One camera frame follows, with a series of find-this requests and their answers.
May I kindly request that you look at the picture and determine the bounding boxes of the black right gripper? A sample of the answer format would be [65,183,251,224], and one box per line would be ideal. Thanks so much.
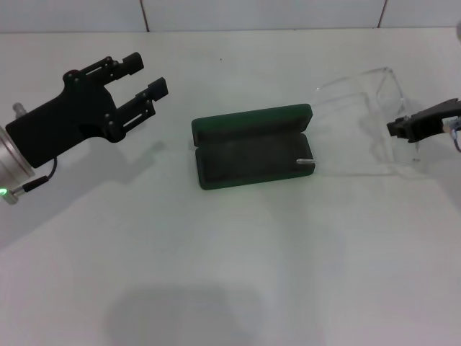
[387,96,461,144]

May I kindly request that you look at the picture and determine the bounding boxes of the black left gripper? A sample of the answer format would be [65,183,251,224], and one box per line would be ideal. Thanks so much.
[5,52,169,169]

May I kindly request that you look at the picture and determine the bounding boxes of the clear white glasses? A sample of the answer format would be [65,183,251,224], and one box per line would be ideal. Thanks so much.
[297,66,426,177]

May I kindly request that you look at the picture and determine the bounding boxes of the green glasses case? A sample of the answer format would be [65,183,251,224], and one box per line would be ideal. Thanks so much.
[190,103,315,192]

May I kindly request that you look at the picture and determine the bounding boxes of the blue right gripper cable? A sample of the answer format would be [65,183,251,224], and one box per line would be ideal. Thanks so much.
[442,115,461,152]

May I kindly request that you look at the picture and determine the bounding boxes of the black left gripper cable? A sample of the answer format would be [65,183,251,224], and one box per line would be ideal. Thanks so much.
[6,158,61,206]

